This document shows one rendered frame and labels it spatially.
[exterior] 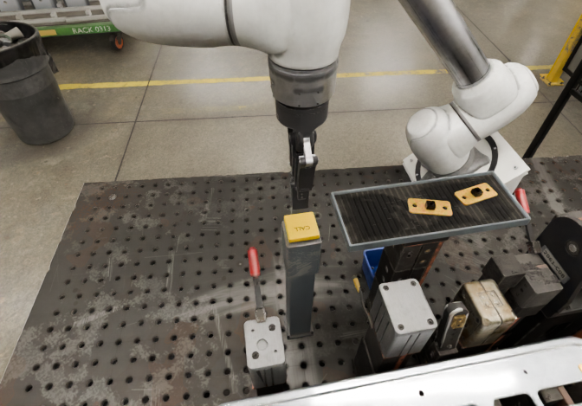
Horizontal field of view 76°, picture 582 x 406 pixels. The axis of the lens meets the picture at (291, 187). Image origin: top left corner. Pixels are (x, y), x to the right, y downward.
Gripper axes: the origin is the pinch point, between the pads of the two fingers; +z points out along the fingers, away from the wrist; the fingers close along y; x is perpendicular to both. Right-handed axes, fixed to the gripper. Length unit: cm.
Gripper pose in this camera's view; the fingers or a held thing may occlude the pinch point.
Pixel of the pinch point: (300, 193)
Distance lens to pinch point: 66.2
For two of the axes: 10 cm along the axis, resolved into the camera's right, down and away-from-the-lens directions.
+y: 1.7, 7.1, -6.8
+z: 0.0, 6.9, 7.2
